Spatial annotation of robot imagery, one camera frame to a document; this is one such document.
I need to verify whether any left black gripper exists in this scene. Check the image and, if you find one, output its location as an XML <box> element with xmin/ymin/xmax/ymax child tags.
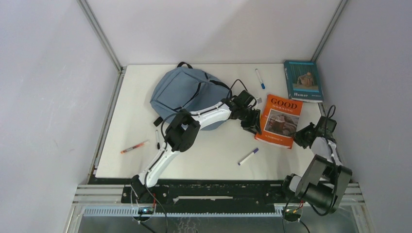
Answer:
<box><xmin>238</xmin><ymin>107</ymin><xmax>262</xmax><ymax>135</ymax></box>

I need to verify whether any orange Good Morning book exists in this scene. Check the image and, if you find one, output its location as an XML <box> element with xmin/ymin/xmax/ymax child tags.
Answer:
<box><xmin>255</xmin><ymin>94</ymin><xmax>303</xmax><ymax>149</ymax></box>

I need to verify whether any teal Humor book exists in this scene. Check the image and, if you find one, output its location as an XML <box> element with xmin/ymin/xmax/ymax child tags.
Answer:
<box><xmin>283</xmin><ymin>60</ymin><xmax>324</xmax><ymax>103</ymax></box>

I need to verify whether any blue-grey student backpack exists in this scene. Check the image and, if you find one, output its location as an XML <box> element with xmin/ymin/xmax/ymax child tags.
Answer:
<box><xmin>150</xmin><ymin>62</ymin><xmax>233</xmax><ymax>126</ymax></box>

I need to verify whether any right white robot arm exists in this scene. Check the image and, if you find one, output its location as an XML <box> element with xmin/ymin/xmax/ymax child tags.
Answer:
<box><xmin>280</xmin><ymin>116</ymin><xmax>352</xmax><ymax>216</ymax></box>

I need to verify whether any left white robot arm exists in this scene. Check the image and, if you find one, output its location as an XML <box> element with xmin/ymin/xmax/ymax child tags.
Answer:
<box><xmin>131</xmin><ymin>90</ymin><xmax>261</xmax><ymax>202</ymax></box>

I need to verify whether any white marker purple cap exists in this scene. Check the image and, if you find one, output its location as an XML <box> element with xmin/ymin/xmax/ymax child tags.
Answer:
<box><xmin>237</xmin><ymin>148</ymin><xmax>259</xmax><ymax>166</ymax></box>

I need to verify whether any white marker blue cap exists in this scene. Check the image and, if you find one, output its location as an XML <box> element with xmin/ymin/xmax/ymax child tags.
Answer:
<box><xmin>255</xmin><ymin>68</ymin><xmax>266</xmax><ymax>89</ymax></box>

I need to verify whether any white marker black cap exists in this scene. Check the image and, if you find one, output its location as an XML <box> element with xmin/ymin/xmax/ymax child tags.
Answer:
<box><xmin>155</xmin><ymin>130</ymin><xmax>160</xmax><ymax>150</ymax></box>

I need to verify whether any red pen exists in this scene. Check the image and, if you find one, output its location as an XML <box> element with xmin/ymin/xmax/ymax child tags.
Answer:
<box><xmin>120</xmin><ymin>140</ymin><xmax>149</xmax><ymax>154</ymax></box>

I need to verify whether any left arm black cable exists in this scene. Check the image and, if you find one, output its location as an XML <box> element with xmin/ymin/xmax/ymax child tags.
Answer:
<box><xmin>225</xmin><ymin>79</ymin><xmax>248</xmax><ymax>100</ymax></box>

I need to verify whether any black mounting rail base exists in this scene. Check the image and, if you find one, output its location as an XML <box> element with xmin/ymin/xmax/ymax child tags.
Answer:
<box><xmin>120</xmin><ymin>178</ymin><xmax>313</xmax><ymax>215</ymax></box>

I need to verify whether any right aluminium corner post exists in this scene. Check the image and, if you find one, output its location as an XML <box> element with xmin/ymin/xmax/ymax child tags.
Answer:
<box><xmin>311</xmin><ymin>0</ymin><xmax>349</xmax><ymax>62</ymax></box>

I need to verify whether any aluminium corner post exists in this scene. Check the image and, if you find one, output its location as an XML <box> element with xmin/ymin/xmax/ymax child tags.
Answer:
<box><xmin>311</xmin><ymin>0</ymin><xmax>349</xmax><ymax>62</ymax></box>
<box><xmin>76</xmin><ymin>0</ymin><xmax>123</xmax><ymax>73</ymax></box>

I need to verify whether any left aluminium corner post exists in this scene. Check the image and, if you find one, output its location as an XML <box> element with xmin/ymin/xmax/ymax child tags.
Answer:
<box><xmin>76</xmin><ymin>0</ymin><xmax>123</xmax><ymax>73</ymax></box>

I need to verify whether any white cable duct strip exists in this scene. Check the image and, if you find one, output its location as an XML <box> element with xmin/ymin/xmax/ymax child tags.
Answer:
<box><xmin>83</xmin><ymin>206</ymin><xmax>284</xmax><ymax>217</ymax></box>

